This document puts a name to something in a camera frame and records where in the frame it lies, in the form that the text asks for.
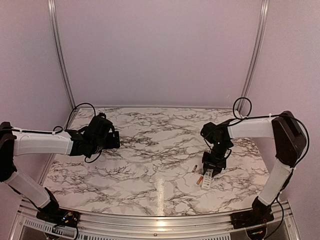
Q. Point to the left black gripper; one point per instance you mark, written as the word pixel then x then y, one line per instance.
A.
pixel 111 144

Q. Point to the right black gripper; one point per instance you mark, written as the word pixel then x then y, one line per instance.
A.
pixel 207 164

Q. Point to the white remote control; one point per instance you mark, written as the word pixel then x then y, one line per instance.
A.
pixel 207 179

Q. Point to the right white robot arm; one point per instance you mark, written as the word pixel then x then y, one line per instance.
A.
pixel 291 140

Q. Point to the black gold AAA battery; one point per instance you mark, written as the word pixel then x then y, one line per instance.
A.
pixel 194 168

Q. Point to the orange AAA battery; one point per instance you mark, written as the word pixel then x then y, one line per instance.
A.
pixel 200 180

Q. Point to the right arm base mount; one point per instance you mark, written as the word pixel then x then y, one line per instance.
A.
pixel 244 219

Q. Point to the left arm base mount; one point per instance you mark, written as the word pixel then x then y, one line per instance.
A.
pixel 62 217

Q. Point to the front aluminium rail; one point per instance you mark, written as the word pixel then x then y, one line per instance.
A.
pixel 103 226

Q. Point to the left aluminium frame post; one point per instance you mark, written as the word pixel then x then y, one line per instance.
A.
pixel 59 52

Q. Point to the aluminium frame post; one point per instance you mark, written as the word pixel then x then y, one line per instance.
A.
pixel 59 52
pixel 260 33

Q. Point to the right aluminium frame post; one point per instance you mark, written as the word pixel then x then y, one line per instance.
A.
pixel 260 33

